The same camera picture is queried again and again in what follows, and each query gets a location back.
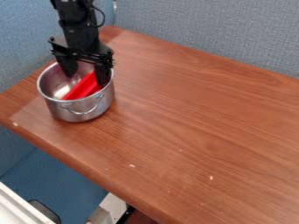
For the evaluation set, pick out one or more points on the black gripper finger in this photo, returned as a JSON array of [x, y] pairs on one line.
[[102, 72], [68, 64]]

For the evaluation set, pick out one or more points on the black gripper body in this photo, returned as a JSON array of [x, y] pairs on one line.
[[80, 19]]

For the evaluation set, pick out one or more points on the red block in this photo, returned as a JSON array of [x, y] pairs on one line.
[[84, 88]]

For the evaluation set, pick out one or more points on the metal pot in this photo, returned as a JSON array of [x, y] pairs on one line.
[[53, 85]]

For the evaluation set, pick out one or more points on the white furniture edge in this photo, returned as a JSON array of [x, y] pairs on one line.
[[16, 211]]

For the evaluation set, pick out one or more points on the white table leg bracket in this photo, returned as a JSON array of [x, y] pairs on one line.
[[109, 211]]

